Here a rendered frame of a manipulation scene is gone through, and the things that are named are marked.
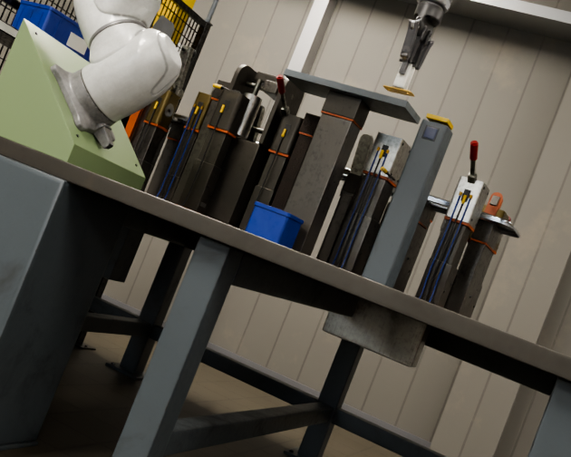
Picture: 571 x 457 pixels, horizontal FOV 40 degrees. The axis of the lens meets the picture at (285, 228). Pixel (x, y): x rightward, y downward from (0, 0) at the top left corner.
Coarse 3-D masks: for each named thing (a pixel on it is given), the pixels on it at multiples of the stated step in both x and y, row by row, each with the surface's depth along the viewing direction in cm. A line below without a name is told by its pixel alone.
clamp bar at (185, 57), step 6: (186, 48) 260; (192, 48) 261; (180, 54) 261; (186, 54) 260; (192, 54) 264; (186, 60) 260; (186, 66) 261; (180, 72) 261; (186, 72) 262; (180, 78) 261; (180, 84) 262
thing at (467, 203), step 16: (464, 192) 211; (480, 192) 209; (448, 208) 212; (464, 208) 210; (480, 208) 215; (448, 224) 210; (464, 224) 209; (448, 240) 210; (464, 240) 213; (432, 256) 212; (448, 256) 210; (432, 272) 210; (448, 272) 209; (432, 288) 210; (448, 288) 213
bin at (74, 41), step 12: (24, 0) 262; (24, 12) 261; (36, 12) 258; (48, 12) 255; (60, 12) 258; (12, 24) 263; (36, 24) 257; (48, 24) 256; (60, 24) 260; (72, 24) 263; (60, 36) 261; (72, 36) 265; (72, 48) 266; (84, 48) 270
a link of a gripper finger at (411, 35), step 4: (416, 24) 207; (408, 28) 209; (416, 28) 208; (408, 32) 209; (412, 32) 208; (416, 32) 208; (408, 36) 209; (412, 36) 208; (404, 40) 209; (408, 40) 209; (412, 40) 208; (404, 44) 209; (408, 44) 208; (412, 44) 209; (404, 48) 209; (408, 48) 208; (404, 52) 210; (408, 52) 208; (404, 56) 209; (408, 56) 208
